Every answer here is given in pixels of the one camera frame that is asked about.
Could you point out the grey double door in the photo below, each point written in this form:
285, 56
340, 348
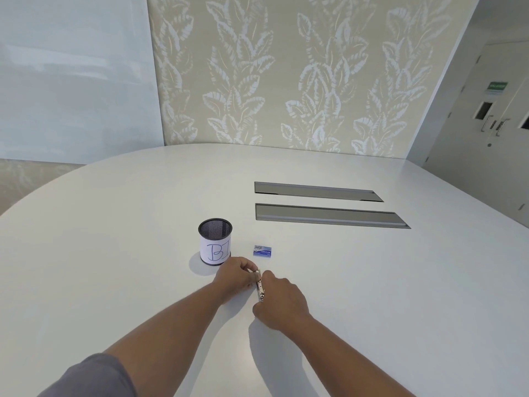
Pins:
475, 161

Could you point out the green exit sign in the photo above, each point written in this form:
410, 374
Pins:
497, 86

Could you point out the white glass wall board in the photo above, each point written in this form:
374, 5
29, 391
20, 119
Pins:
78, 78

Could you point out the small blue staple box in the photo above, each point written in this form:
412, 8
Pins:
264, 251

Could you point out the person's right hand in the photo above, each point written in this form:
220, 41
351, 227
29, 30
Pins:
285, 303

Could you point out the person's right fingers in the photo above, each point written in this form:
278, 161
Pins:
267, 285

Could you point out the silver metal stapler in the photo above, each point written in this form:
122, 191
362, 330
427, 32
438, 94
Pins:
260, 287

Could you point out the person's right forearm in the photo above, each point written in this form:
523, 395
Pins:
347, 359

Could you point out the person's left forearm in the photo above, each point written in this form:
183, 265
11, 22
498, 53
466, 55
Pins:
165, 330

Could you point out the grey shirt sleeve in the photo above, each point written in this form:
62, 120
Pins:
91, 378

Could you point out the person's left hand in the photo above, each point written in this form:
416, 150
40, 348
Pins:
233, 279

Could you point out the person's left fingers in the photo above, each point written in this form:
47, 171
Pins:
249, 272

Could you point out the black mesh pen cup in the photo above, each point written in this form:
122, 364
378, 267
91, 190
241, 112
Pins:
215, 243

